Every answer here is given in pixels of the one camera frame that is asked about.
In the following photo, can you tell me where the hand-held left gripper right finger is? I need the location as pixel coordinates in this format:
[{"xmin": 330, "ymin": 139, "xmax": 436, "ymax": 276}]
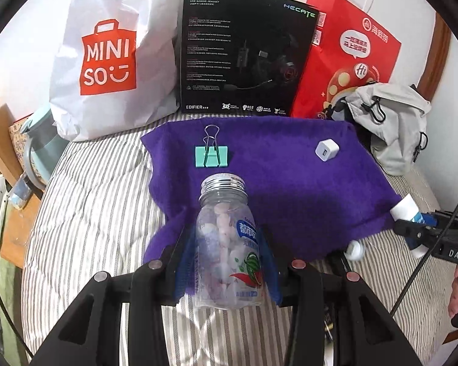
[{"xmin": 257, "ymin": 224, "xmax": 424, "ymax": 366}]

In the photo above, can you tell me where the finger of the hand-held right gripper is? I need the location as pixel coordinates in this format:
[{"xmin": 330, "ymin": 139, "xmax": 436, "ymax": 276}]
[
  {"xmin": 422, "ymin": 209, "xmax": 458, "ymax": 233},
  {"xmin": 394, "ymin": 218, "xmax": 444, "ymax": 251}
]

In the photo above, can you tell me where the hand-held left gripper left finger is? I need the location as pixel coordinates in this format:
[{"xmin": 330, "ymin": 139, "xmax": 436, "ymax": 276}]
[{"xmin": 30, "ymin": 224, "xmax": 198, "ymax": 366}]

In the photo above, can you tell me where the white jar blue label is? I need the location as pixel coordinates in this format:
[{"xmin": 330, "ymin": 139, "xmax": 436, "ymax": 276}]
[{"xmin": 390, "ymin": 194, "xmax": 428, "ymax": 259}]

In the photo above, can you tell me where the clear candy bottle silver lid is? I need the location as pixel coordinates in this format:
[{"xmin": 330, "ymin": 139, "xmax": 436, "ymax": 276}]
[{"xmin": 196, "ymin": 173, "xmax": 268, "ymax": 310}]

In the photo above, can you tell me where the small white round container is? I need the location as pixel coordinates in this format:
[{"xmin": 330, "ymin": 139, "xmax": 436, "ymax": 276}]
[{"xmin": 345, "ymin": 241, "xmax": 365, "ymax": 262}]

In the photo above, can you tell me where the purple towel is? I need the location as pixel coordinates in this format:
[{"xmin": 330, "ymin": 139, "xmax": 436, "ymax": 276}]
[{"xmin": 140, "ymin": 117, "xmax": 403, "ymax": 298}]

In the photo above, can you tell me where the green binder clip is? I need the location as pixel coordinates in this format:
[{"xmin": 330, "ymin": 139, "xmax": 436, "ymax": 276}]
[{"xmin": 194, "ymin": 125, "xmax": 229, "ymax": 168}]

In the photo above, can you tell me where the grey waist bag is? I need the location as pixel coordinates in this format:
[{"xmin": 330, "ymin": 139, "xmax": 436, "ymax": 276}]
[{"xmin": 330, "ymin": 83, "xmax": 432, "ymax": 176}]

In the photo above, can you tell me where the white charger cube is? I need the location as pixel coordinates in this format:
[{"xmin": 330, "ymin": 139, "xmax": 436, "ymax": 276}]
[{"xmin": 315, "ymin": 139, "xmax": 340, "ymax": 162}]

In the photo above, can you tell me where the brown wooden headboard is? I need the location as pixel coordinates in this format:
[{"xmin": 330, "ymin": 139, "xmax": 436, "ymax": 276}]
[{"xmin": 418, "ymin": 11, "xmax": 453, "ymax": 98}]

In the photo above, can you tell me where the white plastic bag orange logo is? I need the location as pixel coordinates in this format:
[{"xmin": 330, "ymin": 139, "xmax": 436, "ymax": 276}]
[{"xmin": 49, "ymin": 0, "xmax": 187, "ymax": 142}]

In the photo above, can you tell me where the light blue kettle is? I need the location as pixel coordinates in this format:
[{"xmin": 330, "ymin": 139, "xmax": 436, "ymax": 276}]
[{"xmin": 21, "ymin": 107, "xmax": 67, "ymax": 192}]

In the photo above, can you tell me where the red paper bag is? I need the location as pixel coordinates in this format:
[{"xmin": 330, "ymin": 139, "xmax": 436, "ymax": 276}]
[{"xmin": 290, "ymin": 0, "xmax": 402, "ymax": 120}]

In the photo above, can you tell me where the black headset box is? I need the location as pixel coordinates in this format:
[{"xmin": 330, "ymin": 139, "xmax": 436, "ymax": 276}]
[{"xmin": 179, "ymin": 0, "xmax": 320, "ymax": 117}]

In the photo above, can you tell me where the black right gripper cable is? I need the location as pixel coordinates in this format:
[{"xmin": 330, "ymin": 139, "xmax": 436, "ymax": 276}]
[{"xmin": 389, "ymin": 149, "xmax": 458, "ymax": 318}]

